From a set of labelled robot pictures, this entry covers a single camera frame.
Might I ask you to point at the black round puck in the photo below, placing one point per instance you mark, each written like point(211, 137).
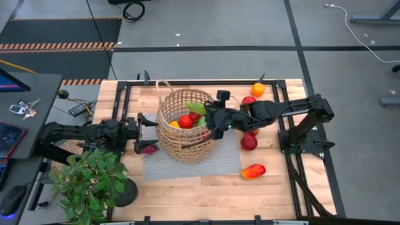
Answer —
point(63, 94)

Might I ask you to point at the thin black pole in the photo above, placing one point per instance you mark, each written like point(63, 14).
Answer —
point(100, 37)

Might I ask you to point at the round woven coaster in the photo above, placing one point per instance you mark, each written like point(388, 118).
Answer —
point(73, 147)

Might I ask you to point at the black car key fob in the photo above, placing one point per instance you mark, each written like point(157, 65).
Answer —
point(15, 109)

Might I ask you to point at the black computer mouse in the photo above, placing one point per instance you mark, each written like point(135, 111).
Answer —
point(13, 200)

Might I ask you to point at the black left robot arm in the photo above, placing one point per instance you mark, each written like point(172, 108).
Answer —
point(68, 131)

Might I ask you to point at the green cucumber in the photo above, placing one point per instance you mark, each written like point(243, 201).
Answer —
point(196, 108)

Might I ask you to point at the orange fruit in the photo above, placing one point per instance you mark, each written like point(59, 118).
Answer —
point(258, 89)

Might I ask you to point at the black aluminium table frame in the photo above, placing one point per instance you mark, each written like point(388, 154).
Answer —
point(131, 82)

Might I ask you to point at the dark computer monitor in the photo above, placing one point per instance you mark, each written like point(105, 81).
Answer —
point(9, 85)

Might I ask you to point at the woven wicker basket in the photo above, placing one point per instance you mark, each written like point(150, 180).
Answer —
point(187, 158)

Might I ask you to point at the small red round fruit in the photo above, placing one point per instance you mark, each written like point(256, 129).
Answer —
point(249, 100)

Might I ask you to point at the silver aluminium extrusion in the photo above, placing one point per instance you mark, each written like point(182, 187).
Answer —
point(290, 222)
point(115, 223)

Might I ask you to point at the purple grape bunch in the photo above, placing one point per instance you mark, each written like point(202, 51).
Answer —
point(150, 149)

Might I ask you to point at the grey table leg base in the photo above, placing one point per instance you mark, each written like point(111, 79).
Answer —
point(368, 20)
point(390, 102)

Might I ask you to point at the red yellow mango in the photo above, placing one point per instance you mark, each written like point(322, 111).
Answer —
point(253, 172)

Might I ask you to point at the black plant pot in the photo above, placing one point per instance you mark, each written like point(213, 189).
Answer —
point(128, 195)

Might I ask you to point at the black caster wheel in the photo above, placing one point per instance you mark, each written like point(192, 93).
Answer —
point(397, 68)

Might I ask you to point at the green leafy plant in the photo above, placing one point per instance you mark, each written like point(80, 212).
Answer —
point(87, 184)

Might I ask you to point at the grey office desk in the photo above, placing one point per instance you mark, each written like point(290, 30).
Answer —
point(37, 93)

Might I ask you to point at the orange-red apple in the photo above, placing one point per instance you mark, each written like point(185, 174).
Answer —
point(186, 122)

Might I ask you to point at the dark red pomegranate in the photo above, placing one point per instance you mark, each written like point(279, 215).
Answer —
point(249, 142)

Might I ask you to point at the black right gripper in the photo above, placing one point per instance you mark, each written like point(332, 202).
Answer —
point(228, 120)

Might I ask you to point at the silver key bunch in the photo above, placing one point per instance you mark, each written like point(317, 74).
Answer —
point(28, 109)

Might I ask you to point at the large crimson red fruit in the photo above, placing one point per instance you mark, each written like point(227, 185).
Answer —
point(204, 135)

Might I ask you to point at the grey woven placemat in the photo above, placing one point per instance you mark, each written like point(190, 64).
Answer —
point(193, 172)

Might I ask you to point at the dark tablet red case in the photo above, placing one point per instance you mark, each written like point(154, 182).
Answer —
point(9, 139)

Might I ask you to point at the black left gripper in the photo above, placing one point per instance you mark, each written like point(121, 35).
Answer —
point(131, 129)

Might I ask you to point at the black hazard-striped floor mat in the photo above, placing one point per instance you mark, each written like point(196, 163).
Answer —
point(62, 31)

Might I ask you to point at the black power adapter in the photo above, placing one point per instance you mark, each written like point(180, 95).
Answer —
point(78, 109)

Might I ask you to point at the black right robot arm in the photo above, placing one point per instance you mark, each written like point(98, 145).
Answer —
point(290, 111)

